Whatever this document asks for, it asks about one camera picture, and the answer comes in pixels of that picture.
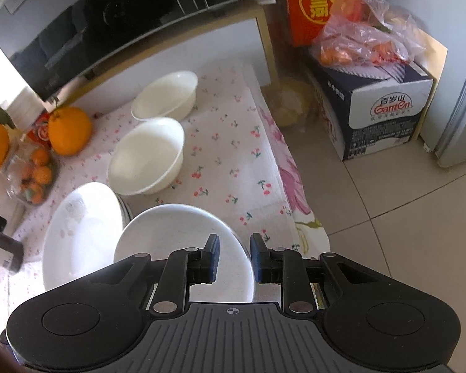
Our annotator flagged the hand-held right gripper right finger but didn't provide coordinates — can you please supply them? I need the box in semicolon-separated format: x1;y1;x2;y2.
250;233;378;315

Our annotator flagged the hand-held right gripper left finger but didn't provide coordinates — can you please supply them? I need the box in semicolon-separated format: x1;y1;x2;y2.
87;234;221;316

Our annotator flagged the white straight-sided bowl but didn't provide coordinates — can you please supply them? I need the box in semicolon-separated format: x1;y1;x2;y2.
114;203;256;304

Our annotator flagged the white round bowl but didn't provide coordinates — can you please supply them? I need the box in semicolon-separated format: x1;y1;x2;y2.
107;117;185;196
131;71;199;122

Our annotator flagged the white plate with faint flowers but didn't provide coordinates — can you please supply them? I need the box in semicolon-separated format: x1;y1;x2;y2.
42;182;126;293

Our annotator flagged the pink floral cloth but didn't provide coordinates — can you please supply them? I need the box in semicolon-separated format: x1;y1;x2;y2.
254;93;331;265

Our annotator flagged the yellowish plastic bag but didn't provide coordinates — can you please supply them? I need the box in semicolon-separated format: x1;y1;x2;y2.
265;78;321;127

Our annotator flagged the dark blue cardboard box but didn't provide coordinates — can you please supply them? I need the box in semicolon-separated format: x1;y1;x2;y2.
305;58;438;163

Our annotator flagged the bag of small tangerines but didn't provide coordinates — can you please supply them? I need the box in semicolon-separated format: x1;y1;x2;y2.
7;140;62;206

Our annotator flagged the dark jar with white label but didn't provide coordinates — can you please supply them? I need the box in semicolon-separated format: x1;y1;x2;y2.
0;207;25;273

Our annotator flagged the plastic bag of oranges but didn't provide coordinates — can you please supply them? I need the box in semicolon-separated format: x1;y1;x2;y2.
310;0;427;67

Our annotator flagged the red carton box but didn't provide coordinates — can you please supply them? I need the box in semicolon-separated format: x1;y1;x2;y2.
277;0;364;48

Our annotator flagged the black microwave oven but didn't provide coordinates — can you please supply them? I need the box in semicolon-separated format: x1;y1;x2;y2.
0;0;257;102

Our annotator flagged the beige cardboard sheet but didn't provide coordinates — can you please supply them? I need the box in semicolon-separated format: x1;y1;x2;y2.
409;27;449;67

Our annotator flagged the grey refrigerator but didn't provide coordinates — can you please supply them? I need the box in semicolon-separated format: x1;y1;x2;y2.
415;0;466;169

